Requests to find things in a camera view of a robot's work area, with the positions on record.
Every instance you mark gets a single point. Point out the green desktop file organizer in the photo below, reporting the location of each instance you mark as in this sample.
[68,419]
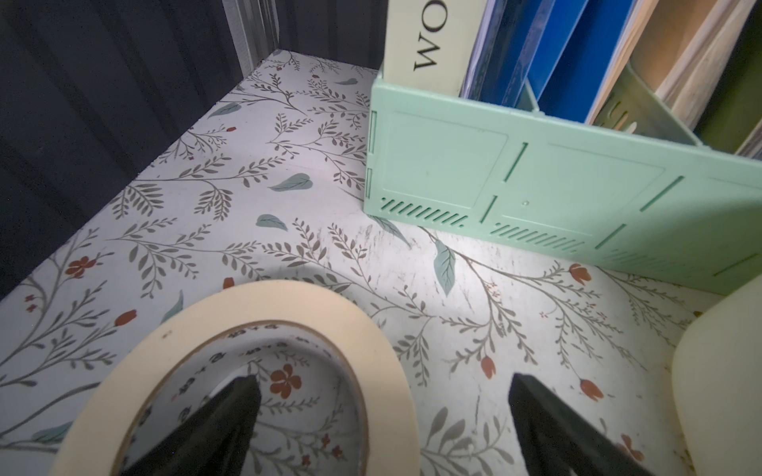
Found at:
[634,192]

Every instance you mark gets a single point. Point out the white plastic storage box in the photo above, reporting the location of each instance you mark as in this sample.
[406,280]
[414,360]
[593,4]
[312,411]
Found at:
[716,380]

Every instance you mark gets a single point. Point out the masking tape roll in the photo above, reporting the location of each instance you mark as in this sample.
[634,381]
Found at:
[324,322]

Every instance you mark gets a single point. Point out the blue folders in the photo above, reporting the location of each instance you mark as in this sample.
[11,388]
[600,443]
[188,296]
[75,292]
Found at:
[563,50]

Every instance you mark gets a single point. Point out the white book with green spine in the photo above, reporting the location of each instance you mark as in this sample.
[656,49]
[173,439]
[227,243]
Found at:
[428,43]

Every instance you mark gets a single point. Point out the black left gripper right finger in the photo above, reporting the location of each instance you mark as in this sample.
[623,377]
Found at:
[556,440]

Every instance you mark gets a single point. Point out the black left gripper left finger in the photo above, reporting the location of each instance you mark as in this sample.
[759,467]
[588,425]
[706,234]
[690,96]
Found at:
[213,441]

